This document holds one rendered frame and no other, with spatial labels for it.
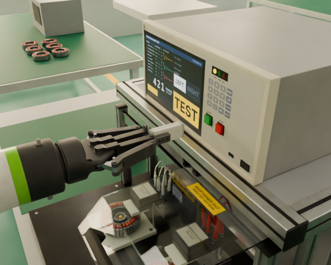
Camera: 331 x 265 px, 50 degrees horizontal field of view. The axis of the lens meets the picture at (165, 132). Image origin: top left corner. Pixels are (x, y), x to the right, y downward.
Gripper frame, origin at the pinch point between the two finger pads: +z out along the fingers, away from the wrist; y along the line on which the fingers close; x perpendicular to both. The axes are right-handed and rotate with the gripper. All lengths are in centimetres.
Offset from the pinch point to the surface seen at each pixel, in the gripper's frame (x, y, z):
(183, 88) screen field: 3.7, -9.5, 9.7
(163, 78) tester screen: 2.9, -18.6, 9.7
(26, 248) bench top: -43, -28, -28
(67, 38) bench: -42, -228, 42
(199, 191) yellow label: -11.3, 6.2, 4.1
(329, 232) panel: -15.9, 23.7, 22.0
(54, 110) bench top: -43, -109, 1
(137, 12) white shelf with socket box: 2, -90, 37
